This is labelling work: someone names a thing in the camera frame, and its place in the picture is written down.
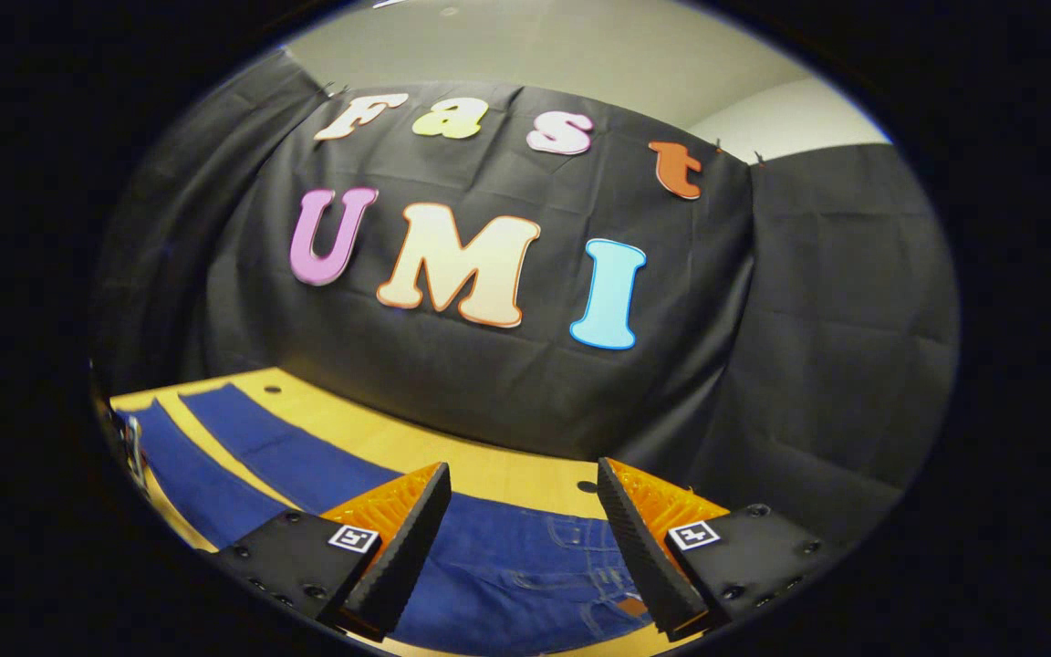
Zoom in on blue jeans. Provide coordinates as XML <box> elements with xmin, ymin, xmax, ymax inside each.
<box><xmin>115</xmin><ymin>383</ymin><xmax>659</xmax><ymax>656</ymax></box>

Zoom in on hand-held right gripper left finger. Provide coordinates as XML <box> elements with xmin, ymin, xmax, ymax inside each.
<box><xmin>211</xmin><ymin>462</ymin><xmax>453</xmax><ymax>641</ymax></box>

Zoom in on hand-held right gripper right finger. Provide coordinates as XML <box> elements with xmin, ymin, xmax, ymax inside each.
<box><xmin>596</xmin><ymin>457</ymin><xmax>855</xmax><ymax>641</ymax></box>

